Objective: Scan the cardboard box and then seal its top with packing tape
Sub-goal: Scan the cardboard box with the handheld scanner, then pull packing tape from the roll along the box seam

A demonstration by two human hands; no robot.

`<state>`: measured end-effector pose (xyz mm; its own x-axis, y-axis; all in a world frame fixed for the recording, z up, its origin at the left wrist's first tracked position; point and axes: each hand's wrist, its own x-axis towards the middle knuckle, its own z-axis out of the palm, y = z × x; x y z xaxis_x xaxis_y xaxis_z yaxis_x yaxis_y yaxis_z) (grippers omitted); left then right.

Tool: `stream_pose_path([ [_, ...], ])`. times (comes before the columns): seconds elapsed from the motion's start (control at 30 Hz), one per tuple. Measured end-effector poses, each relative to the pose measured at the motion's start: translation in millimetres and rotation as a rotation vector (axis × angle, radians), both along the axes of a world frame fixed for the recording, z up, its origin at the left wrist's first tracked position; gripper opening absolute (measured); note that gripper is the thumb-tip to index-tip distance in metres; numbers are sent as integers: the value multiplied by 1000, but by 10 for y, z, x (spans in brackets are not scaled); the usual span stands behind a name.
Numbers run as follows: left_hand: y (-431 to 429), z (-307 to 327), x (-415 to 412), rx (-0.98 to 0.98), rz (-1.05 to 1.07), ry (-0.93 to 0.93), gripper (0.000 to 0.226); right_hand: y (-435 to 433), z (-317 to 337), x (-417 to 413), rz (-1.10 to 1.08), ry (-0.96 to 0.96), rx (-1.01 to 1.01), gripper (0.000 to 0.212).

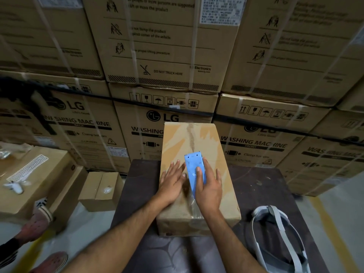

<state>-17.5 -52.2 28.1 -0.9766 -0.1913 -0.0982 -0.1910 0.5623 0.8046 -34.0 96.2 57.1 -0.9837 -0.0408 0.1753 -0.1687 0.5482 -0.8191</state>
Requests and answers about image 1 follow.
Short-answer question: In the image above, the stack of large printed cartons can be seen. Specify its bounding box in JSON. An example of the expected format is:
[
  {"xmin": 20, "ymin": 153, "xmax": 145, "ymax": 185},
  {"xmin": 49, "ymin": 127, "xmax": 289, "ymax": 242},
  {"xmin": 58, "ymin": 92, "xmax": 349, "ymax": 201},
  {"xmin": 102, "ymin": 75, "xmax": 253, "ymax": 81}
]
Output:
[{"xmin": 0, "ymin": 0, "xmax": 364, "ymax": 198}]

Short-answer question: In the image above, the white handheld controller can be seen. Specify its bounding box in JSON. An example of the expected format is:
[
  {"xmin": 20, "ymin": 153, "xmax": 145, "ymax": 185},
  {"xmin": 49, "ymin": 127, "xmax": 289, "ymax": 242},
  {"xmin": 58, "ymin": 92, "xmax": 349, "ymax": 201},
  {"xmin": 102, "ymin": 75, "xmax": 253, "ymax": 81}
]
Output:
[{"xmin": 3, "ymin": 181, "xmax": 25, "ymax": 195}]

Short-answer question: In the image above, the plain brown cardboard box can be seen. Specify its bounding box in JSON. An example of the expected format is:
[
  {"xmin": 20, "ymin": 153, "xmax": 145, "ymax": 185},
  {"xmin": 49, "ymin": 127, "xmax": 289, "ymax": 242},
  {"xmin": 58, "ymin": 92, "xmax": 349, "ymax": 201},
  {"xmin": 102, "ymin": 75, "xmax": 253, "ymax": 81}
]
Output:
[{"xmin": 0, "ymin": 141, "xmax": 33, "ymax": 175}]

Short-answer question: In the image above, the small plain cardboard box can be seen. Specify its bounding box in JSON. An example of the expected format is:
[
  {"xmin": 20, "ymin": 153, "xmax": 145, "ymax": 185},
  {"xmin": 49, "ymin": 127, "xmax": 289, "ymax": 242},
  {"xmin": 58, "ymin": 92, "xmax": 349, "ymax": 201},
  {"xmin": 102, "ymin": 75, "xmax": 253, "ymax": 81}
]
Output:
[{"xmin": 78, "ymin": 171, "xmax": 125, "ymax": 212}]

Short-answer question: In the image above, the white VR headset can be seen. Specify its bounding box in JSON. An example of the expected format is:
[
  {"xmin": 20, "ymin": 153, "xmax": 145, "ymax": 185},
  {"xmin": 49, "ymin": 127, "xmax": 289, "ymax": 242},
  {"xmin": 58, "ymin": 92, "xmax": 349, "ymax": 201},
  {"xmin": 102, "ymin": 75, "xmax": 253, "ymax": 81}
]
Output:
[{"xmin": 251, "ymin": 205, "xmax": 311, "ymax": 273}]

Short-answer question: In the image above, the person's left forearm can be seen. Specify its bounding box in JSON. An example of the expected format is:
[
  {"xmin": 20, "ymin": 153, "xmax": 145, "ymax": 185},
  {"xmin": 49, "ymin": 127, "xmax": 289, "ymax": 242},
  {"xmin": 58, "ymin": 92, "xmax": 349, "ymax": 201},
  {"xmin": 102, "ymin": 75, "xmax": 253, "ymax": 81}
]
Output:
[{"xmin": 61, "ymin": 196, "xmax": 171, "ymax": 273}]

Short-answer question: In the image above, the brown taped cardboard box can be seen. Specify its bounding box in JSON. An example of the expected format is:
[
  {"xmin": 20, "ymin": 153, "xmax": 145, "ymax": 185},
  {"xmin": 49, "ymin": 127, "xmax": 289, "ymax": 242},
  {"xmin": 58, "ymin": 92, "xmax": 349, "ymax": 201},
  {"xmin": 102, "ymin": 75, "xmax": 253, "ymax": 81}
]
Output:
[{"xmin": 156, "ymin": 122, "xmax": 242, "ymax": 237}]

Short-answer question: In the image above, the blue tape dispenser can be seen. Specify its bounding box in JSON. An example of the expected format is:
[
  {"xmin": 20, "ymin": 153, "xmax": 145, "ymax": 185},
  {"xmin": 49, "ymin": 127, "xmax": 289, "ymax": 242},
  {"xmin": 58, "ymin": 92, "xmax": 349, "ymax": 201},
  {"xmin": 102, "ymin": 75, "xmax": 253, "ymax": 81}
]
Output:
[{"xmin": 184, "ymin": 151, "xmax": 207, "ymax": 198}]

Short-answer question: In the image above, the person's right forearm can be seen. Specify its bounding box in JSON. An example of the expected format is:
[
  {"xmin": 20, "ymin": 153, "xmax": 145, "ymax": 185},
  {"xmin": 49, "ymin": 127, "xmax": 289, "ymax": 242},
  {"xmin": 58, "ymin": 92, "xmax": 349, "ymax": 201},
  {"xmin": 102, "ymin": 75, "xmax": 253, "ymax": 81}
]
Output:
[{"xmin": 203, "ymin": 209, "xmax": 268, "ymax": 273}]

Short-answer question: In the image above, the cardboard box with zigzag print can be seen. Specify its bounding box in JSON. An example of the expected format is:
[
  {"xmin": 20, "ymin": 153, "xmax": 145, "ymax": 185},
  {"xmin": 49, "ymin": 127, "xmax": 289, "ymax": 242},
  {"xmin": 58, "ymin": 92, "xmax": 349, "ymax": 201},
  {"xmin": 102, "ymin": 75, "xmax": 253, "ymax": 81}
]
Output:
[{"xmin": 0, "ymin": 146, "xmax": 77, "ymax": 225}]

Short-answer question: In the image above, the person's left hand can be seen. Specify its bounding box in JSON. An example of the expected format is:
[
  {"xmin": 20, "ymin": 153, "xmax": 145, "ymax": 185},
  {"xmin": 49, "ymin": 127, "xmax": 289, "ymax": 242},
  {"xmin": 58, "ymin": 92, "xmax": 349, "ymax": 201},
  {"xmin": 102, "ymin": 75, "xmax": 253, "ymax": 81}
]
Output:
[{"xmin": 153, "ymin": 159, "xmax": 188, "ymax": 207}]

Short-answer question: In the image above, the cardboard box with arrow label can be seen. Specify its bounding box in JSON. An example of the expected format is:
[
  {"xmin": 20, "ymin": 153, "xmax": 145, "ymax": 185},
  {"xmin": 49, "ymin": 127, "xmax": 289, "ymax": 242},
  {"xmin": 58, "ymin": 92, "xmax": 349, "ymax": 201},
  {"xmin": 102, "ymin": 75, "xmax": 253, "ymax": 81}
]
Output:
[{"xmin": 34, "ymin": 166, "xmax": 89, "ymax": 234}]

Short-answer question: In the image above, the person's right hand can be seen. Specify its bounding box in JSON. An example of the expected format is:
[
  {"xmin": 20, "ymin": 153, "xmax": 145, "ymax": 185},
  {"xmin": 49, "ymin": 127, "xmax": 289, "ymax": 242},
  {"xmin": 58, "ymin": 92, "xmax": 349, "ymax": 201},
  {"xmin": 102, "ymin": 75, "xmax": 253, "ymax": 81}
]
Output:
[{"xmin": 195, "ymin": 157, "xmax": 223, "ymax": 215}]

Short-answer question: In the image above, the clear plastic bag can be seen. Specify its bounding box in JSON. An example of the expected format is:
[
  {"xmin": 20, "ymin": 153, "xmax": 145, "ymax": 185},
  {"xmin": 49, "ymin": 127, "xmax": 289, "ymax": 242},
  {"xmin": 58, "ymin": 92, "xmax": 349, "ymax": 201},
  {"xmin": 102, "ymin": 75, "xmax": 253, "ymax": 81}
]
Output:
[{"xmin": 0, "ymin": 142, "xmax": 33, "ymax": 160}]

